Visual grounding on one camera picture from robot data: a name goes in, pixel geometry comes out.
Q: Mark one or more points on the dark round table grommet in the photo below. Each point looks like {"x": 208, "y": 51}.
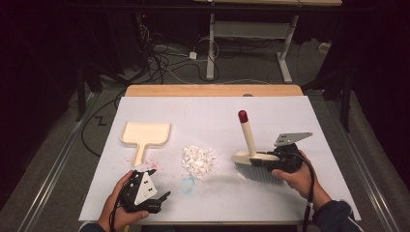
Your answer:
{"x": 247, "y": 95}

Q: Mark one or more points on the cream plastic dustpan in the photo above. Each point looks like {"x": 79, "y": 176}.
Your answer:
{"x": 146, "y": 133}

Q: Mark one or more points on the wooden table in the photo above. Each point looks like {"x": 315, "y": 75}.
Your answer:
{"x": 193, "y": 90}

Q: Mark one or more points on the small white box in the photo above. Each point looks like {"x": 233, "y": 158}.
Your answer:
{"x": 324, "y": 47}

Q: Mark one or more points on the person's right hand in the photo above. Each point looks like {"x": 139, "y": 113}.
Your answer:
{"x": 301, "y": 183}

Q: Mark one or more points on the cream brush with red tip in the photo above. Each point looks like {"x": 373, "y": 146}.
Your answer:
{"x": 248, "y": 138}

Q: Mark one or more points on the pile of white paper scraps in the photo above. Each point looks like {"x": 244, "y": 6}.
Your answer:
{"x": 198, "y": 161}

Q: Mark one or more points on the person's left hand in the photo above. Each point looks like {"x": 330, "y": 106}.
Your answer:
{"x": 111, "y": 212}

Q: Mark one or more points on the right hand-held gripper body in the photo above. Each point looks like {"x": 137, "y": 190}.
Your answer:
{"x": 286, "y": 159}

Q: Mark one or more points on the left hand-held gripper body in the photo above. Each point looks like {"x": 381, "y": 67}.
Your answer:
{"x": 145, "y": 190}

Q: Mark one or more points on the dark computer tower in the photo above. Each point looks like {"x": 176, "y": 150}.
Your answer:
{"x": 141, "y": 38}

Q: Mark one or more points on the white power adapter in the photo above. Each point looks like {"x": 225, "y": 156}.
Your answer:
{"x": 192, "y": 55}

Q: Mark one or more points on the metal floor rail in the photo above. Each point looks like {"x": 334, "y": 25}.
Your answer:
{"x": 51, "y": 180}
{"x": 367, "y": 180}

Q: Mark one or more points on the black metal stand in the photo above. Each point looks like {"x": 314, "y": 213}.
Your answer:
{"x": 81, "y": 96}
{"x": 346, "y": 96}

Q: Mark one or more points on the white metal desk frame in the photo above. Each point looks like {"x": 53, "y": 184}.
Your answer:
{"x": 210, "y": 48}

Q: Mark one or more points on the white table cover sheet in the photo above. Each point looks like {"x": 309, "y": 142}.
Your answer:
{"x": 209, "y": 112}

